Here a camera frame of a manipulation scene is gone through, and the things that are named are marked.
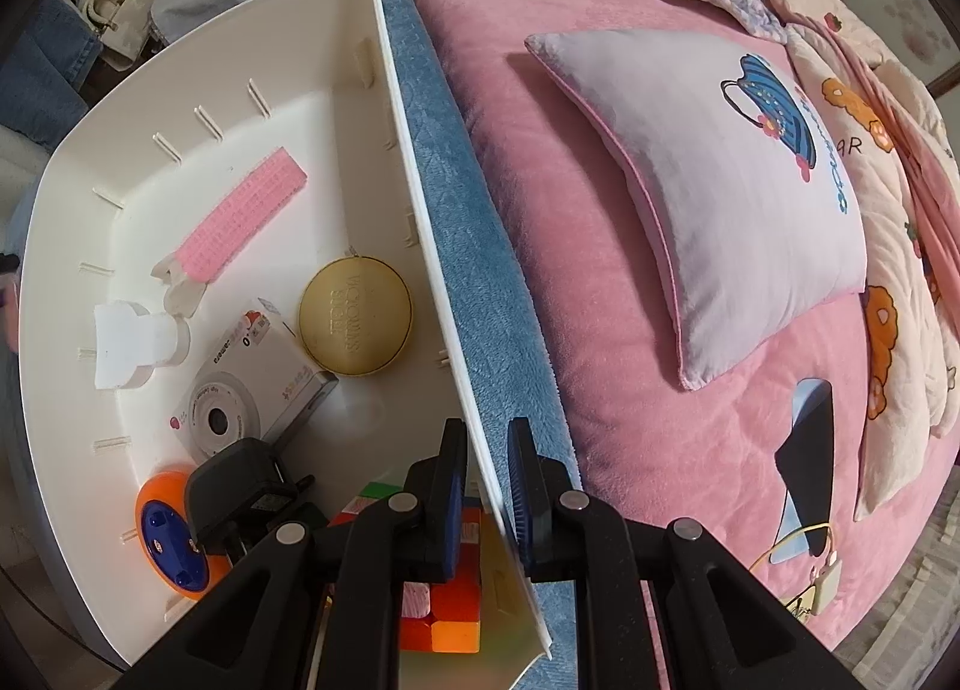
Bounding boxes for colourful Rubik's cube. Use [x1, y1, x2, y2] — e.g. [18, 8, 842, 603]
[328, 480, 485, 656]

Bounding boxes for gold round tin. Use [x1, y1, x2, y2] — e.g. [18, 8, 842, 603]
[298, 256, 413, 378]

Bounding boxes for white boxed toy camera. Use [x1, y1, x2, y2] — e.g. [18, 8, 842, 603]
[167, 298, 338, 463]

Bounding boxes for black small box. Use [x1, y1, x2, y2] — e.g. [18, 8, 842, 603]
[184, 438, 316, 565]

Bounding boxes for orange round toy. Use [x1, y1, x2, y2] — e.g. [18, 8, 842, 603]
[135, 466, 231, 601]

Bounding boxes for white plastic tray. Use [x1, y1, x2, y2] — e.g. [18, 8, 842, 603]
[18, 0, 508, 661]

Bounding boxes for white plastic hook piece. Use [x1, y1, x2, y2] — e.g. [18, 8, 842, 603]
[93, 302, 190, 391]

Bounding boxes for person's left hand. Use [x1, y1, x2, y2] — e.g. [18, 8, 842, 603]
[0, 253, 20, 353]

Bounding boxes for pink bed sheet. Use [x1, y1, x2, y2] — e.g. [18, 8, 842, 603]
[415, 0, 958, 646]

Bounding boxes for black tablet on bed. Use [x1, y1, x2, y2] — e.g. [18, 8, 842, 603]
[770, 378, 835, 565]

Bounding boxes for eyeglasses on bed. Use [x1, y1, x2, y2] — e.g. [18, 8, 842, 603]
[748, 523, 847, 623]

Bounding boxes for pink printed pillow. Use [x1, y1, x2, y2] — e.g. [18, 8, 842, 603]
[526, 29, 867, 391]

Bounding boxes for peach bear quilt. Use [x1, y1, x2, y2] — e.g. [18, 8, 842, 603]
[768, 0, 958, 520]

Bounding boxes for white handbag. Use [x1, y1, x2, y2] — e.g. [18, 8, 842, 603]
[70, 0, 155, 73]

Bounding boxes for denim jacket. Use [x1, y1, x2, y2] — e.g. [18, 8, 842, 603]
[2, 0, 103, 151]

